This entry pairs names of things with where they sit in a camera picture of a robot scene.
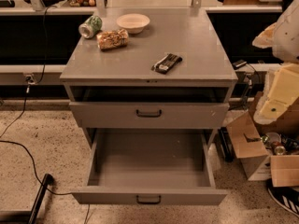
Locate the brown patterned snack can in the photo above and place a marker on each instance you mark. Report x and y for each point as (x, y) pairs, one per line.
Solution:
(112, 39)

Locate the closed grey top drawer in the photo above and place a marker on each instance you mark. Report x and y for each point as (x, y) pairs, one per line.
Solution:
(148, 115)

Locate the black and white shoe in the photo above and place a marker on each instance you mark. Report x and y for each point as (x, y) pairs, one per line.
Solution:
(286, 197)

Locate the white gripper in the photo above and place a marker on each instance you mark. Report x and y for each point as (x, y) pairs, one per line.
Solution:
(288, 36)

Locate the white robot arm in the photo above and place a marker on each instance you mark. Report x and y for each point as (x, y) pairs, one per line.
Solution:
(286, 35)

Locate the white paper bowl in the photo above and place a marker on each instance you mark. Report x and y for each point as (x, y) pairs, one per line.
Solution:
(133, 23)

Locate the open grey middle drawer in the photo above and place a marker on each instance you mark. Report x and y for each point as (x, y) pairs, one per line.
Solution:
(157, 167)

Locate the black metal stand leg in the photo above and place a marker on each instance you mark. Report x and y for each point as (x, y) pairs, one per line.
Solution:
(47, 180)

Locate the green soda can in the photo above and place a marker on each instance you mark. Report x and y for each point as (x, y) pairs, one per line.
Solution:
(90, 27)

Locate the small black device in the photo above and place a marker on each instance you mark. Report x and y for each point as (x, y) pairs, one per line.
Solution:
(239, 64)

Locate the grey drawer cabinet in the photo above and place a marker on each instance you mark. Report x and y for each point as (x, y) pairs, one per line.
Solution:
(124, 75)

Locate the cardboard box with cans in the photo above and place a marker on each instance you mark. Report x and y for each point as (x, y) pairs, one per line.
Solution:
(258, 160)

